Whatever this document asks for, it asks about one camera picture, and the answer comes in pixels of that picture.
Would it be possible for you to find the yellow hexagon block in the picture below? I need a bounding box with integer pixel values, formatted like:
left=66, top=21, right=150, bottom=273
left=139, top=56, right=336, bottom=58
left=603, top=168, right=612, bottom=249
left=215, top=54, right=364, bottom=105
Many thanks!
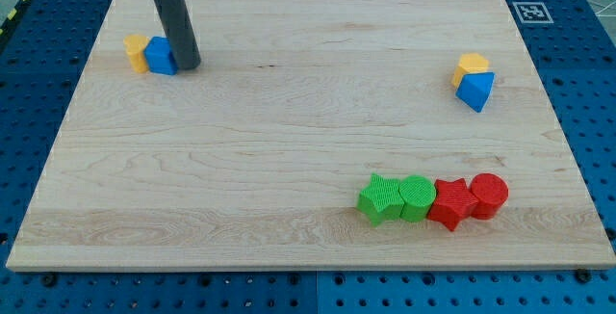
left=451, top=53, right=490, bottom=88

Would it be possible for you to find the blue cube block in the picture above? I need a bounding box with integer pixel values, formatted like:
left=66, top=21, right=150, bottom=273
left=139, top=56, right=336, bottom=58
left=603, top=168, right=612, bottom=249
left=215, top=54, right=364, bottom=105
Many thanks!
left=144, top=37, right=178, bottom=75

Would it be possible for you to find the green star block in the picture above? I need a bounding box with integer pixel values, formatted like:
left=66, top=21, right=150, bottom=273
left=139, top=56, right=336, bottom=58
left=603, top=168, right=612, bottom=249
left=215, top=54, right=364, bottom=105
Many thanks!
left=356, top=173, right=404, bottom=226

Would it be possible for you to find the blue triangle block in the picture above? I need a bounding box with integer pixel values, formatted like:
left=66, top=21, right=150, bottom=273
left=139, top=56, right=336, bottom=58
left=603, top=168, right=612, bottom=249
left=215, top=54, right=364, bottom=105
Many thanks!
left=456, top=71, right=496, bottom=113

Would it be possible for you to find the red star block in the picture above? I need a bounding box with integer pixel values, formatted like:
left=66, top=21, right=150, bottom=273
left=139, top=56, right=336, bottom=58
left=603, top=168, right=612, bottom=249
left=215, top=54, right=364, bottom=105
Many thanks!
left=426, top=178, right=478, bottom=231

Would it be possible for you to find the green cylinder block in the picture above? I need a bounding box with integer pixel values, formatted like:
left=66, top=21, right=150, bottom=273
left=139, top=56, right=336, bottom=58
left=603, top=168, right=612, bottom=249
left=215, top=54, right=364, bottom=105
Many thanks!
left=398, top=175, right=436, bottom=222

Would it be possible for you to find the yellow heart block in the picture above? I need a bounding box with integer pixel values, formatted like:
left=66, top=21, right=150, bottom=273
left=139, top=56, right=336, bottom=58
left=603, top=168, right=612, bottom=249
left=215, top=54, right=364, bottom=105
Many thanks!
left=123, top=34, right=149, bottom=73

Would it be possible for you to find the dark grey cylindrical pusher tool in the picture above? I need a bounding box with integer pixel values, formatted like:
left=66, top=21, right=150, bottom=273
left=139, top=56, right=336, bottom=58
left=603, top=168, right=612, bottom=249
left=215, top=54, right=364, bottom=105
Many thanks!
left=154, top=0, right=201, bottom=70

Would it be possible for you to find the white fiducial marker tag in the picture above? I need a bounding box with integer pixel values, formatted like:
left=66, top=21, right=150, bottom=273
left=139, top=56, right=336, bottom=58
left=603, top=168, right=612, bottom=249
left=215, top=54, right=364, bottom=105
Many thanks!
left=512, top=1, right=553, bottom=24

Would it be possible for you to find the red cylinder block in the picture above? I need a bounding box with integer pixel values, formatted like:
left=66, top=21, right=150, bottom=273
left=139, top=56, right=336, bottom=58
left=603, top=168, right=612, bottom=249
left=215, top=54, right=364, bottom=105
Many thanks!
left=470, top=173, right=509, bottom=220

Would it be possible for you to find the light wooden board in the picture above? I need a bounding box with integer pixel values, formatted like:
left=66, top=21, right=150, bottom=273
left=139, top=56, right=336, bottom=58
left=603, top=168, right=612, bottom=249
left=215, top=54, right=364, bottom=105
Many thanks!
left=7, top=0, right=615, bottom=273

